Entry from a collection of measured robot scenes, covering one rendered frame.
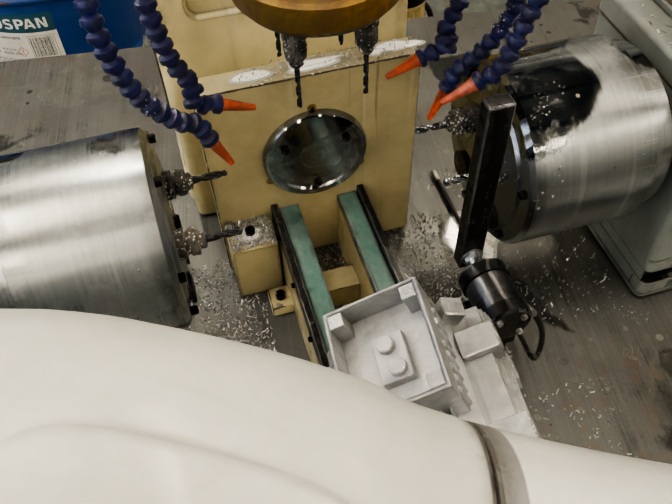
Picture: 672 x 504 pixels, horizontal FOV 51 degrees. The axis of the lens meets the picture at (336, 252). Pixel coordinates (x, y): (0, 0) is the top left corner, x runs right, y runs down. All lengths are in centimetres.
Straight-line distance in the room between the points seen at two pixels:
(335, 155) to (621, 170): 37
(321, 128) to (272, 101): 8
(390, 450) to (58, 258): 65
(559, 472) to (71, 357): 12
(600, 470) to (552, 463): 1
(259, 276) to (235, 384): 91
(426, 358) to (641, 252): 52
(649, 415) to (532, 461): 89
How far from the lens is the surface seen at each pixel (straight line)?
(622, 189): 94
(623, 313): 115
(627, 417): 106
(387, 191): 110
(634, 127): 92
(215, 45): 100
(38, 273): 79
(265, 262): 105
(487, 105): 71
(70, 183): 80
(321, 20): 68
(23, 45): 241
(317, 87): 92
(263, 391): 16
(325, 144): 98
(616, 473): 19
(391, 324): 70
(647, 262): 111
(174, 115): 76
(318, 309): 94
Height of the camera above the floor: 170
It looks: 52 degrees down
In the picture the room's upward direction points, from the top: 2 degrees counter-clockwise
